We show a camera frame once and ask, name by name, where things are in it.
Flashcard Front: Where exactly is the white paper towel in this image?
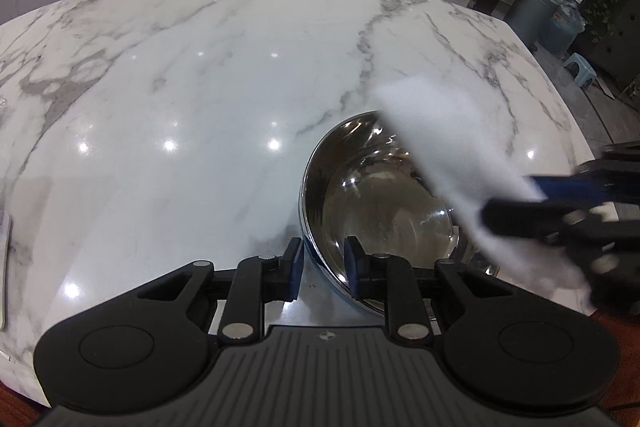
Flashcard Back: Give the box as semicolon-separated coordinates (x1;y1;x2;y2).
372;77;587;309

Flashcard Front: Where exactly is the stainless steel bowl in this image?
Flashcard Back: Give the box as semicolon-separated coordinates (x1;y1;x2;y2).
298;112;499;315

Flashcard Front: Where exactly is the small blue plastic stool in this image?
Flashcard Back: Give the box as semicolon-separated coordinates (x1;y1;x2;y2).
563;53;597;89

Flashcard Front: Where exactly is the blue bagged trash bin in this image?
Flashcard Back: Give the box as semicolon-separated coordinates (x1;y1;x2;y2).
538;0;586;57

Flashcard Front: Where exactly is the grey metal trash can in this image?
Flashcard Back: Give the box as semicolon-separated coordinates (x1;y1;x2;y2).
503;0;559;48

